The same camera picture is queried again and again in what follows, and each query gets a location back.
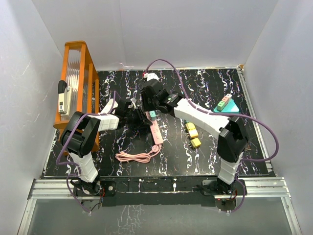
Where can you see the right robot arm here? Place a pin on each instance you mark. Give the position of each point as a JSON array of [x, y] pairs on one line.
[[229, 132]]

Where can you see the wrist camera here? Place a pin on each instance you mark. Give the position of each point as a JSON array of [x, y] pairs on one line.
[[133, 100], [150, 76]]

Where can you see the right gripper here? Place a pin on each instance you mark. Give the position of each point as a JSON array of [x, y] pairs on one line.
[[145, 104]]

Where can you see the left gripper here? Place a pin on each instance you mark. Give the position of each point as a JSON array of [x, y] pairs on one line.
[[141, 118]]

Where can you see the blue plug adapter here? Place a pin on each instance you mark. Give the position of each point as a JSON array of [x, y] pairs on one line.
[[152, 114]]

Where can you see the white black stapler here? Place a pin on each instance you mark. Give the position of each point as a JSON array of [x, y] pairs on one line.
[[64, 98]]

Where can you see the yellow plug adapter one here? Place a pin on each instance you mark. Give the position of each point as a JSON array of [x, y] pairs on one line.
[[190, 126]]

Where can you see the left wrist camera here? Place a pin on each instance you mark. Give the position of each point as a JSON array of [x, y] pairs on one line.
[[133, 100]]

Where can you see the yellow plug adapter three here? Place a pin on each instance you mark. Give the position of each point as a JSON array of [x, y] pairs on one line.
[[195, 143]]

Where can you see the teal triangular power strip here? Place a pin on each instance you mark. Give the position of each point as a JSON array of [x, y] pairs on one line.
[[230, 107]]

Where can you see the pink power strip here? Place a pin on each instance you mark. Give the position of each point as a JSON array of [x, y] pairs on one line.
[[155, 131]]

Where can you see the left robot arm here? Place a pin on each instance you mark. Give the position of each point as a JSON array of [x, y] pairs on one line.
[[80, 134]]

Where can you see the aluminium frame rail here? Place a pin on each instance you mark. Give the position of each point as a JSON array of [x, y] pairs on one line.
[[162, 191]]

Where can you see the yellow plug adapter two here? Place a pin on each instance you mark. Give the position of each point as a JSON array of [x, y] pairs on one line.
[[193, 133]]

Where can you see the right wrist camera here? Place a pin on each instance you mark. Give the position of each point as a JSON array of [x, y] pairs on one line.
[[150, 76]]

